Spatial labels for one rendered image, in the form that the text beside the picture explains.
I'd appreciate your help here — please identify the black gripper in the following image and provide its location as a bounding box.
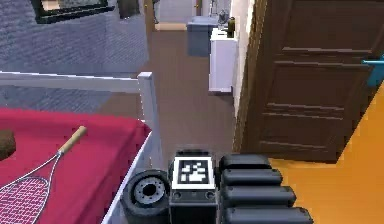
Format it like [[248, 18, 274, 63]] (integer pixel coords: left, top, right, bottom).
[[120, 169, 172, 224]]

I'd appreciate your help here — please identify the brown pillow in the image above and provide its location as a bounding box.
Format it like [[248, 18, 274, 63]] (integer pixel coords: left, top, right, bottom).
[[0, 129, 17, 162]]

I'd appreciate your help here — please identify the white bed with red cover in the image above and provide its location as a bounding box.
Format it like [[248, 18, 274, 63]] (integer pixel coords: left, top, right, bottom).
[[0, 71, 164, 224]]

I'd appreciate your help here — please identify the tennis racket with wooden handle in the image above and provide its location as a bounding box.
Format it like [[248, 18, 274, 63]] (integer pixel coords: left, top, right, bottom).
[[0, 125, 88, 224]]

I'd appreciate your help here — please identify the dark brown room door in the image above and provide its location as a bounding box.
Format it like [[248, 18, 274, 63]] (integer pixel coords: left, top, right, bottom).
[[233, 0, 384, 164]]

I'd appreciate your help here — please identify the white cabinet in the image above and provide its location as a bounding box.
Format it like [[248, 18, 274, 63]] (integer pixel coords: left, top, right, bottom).
[[208, 27, 239, 94]]

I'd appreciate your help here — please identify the blue-grey armchair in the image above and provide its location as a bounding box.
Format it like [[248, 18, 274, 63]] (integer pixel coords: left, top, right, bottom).
[[186, 15, 219, 58]]

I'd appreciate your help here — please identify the dark green bottle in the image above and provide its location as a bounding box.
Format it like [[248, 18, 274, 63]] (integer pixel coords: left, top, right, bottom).
[[226, 16, 236, 38]]

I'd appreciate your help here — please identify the black framed wall picture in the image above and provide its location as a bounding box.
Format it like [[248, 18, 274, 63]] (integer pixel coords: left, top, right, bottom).
[[30, 0, 116, 25]]

